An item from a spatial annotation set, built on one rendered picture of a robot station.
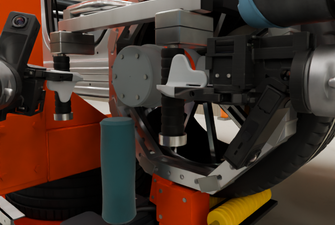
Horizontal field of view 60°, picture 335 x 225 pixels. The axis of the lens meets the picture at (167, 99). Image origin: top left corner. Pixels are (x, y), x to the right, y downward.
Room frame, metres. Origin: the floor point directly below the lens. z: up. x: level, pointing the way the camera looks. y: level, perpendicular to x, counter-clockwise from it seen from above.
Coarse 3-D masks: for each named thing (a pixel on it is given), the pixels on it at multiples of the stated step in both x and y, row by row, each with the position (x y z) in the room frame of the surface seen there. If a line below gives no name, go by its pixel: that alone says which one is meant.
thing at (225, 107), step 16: (224, 16) 0.74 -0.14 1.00; (144, 32) 0.91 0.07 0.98; (256, 32) 0.68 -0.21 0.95; (144, 112) 0.91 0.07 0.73; (160, 112) 0.96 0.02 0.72; (192, 112) 0.81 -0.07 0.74; (208, 112) 0.77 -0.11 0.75; (240, 112) 0.71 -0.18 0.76; (160, 128) 0.91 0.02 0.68; (192, 128) 1.00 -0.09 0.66; (208, 128) 0.77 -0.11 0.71; (192, 144) 0.90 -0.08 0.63; (208, 144) 0.93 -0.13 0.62; (224, 144) 0.95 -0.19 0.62; (192, 160) 0.79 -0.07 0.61; (208, 160) 0.78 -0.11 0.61; (224, 160) 0.75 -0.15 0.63
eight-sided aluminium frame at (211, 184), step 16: (128, 0) 0.83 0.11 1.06; (112, 32) 0.87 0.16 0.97; (128, 32) 0.90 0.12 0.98; (272, 32) 0.55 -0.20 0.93; (288, 32) 0.53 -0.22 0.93; (112, 48) 0.87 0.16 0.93; (112, 64) 0.88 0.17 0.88; (112, 96) 0.89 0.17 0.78; (112, 112) 0.88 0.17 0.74; (128, 112) 0.89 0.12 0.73; (288, 112) 0.54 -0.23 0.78; (144, 128) 0.86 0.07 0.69; (288, 128) 0.54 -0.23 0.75; (144, 144) 0.81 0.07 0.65; (272, 144) 0.54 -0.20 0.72; (144, 160) 0.78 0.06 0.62; (160, 160) 0.77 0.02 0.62; (176, 160) 0.77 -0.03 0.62; (256, 160) 0.57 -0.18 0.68; (160, 176) 0.75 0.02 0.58; (176, 176) 0.71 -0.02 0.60; (192, 176) 0.68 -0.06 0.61; (208, 176) 0.64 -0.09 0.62; (224, 176) 0.62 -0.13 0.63; (208, 192) 0.64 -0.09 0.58
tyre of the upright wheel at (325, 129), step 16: (320, 32) 0.57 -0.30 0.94; (304, 128) 0.59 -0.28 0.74; (320, 128) 0.57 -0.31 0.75; (288, 144) 0.61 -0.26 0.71; (304, 144) 0.59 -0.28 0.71; (320, 144) 0.62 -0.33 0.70; (272, 160) 0.63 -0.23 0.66; (288, 160) 0.61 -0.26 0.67; (304, 160) 0.60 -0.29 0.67; (240, 176) 0.68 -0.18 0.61; (256, 176) 0.65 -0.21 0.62; (272, 176) 0.63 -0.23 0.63; (288, 176) 0.62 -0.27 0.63; (224, 192) 0.71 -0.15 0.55; (240, 192) 0.68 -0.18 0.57; (256, 192) 0.66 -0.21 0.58
